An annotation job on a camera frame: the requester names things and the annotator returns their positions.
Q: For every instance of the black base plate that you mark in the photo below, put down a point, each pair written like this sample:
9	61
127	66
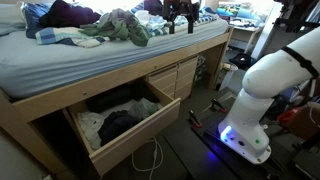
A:
235	162

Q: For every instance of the black garment in drawer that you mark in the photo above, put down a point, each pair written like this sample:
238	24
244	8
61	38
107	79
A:
115	124

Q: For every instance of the white desk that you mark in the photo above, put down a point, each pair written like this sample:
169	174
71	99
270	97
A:
244	37

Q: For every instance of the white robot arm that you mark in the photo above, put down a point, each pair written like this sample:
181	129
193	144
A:
293	64

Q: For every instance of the white clothing on bed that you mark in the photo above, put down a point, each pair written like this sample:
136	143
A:
151	22

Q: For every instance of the blue plaid cloth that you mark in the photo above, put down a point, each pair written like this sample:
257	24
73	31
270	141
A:
68	36

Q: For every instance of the open wooden drawer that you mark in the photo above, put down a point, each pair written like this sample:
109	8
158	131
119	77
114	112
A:
112	153

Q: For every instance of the small wooden drawer unit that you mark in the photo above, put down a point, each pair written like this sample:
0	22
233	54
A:
175	80

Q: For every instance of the white garment in drawer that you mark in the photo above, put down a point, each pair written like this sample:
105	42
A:
91	122

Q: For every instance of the red-handled clamp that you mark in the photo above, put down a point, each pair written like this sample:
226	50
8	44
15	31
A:
219	105
194	119

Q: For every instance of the green clothing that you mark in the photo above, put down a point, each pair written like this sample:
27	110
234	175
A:
119	24

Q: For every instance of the grey-green garment in drawer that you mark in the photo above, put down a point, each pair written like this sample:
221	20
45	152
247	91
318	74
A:
143	109

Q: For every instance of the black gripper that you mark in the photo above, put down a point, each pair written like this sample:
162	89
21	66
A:
173	8

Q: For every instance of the dark purple garment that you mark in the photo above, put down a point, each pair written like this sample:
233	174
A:
62	14

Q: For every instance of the wooden bed frame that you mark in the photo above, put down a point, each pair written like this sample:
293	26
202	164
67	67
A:
17	116

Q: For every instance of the light blue mattress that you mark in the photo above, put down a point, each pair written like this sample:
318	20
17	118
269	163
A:
28	68

